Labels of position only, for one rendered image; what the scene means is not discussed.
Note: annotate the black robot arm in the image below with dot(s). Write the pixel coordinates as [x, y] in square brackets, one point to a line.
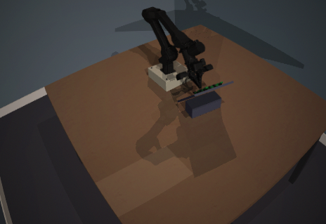
[188, 47]

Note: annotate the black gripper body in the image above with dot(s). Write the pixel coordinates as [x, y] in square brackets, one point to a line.
[192, 72]

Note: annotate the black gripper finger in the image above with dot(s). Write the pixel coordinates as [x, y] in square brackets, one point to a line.
[199, 77]
[195, 80]

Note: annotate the dark grey switch panel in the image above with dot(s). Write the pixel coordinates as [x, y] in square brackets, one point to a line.
[205, 103]

